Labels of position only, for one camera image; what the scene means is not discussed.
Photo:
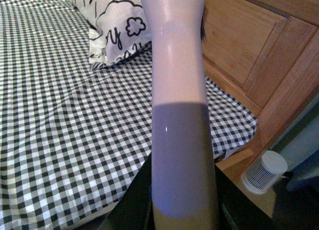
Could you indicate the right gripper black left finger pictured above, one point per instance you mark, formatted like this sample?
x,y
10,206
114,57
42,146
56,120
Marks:
x,y
134,211

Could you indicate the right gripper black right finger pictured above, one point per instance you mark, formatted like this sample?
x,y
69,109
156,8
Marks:
x,y
237,212

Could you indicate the white hand brush black bristles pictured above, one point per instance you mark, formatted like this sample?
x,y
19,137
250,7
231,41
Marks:
x,y
184,193

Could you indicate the black white checkered bedsheet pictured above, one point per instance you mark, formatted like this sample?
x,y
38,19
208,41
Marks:
x,y
73,135

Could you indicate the wooden bed headboard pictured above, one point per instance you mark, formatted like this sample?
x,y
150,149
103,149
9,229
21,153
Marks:
x,y
265,53

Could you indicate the white cartoon print pillow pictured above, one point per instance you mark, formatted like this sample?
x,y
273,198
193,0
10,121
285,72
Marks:
x,y
118,29

